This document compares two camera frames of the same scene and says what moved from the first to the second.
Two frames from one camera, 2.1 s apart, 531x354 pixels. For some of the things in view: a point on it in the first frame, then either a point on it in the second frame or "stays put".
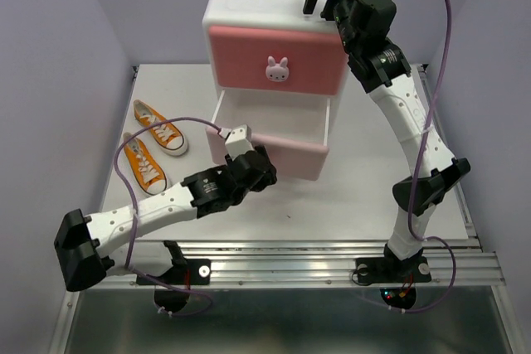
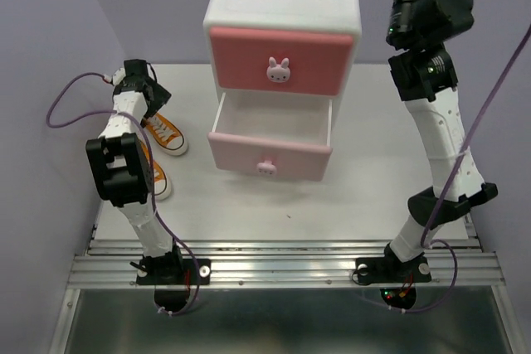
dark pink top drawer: x=279 y=60 stays put
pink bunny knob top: x=277 y=72 stays put
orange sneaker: x=166 y=135 stays put
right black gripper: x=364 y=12 to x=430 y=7
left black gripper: x=270 y=178 to x=159 y=96
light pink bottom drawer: x=292 y=129 stays put
